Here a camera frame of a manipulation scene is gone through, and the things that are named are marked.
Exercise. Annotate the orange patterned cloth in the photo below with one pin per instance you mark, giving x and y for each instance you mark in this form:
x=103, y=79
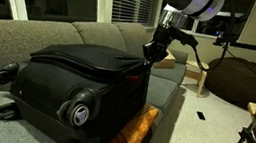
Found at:
x=136, y=130

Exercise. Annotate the grey fabric sofa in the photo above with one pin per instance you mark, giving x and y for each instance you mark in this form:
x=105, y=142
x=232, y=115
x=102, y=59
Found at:
x=4, y=40

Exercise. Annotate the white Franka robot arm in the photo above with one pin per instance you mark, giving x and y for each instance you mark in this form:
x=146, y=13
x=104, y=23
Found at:
x=191, y=1

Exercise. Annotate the black phone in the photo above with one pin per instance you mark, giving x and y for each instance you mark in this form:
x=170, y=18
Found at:
x=201, y=115

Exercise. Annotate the black fabric wheeled suitcase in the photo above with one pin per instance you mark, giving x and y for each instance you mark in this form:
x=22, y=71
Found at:
x=55, y=85

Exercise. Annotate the black mounted camera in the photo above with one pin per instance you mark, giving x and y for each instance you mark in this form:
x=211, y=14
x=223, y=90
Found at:
x=233, y=15

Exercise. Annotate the dark brown bean bag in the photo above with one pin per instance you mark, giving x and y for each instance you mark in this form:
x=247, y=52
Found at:
x=247, y=81

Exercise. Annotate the red zipper pull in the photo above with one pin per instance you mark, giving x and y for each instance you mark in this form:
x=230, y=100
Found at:
x=132, y=77

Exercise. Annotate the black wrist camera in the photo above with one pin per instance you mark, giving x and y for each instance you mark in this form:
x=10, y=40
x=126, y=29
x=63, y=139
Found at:
x=186, y=38

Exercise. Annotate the white window blinds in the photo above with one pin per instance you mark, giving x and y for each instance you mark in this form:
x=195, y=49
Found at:
x=134, y=1

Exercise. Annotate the round wooden stool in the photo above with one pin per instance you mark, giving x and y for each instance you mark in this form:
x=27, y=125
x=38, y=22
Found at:
x=198, y=65

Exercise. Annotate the tan box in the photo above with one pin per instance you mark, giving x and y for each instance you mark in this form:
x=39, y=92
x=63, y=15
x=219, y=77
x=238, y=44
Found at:
x=169, y=62

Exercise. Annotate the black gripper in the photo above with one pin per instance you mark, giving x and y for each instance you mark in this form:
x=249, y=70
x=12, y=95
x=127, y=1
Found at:
x=160, y=42

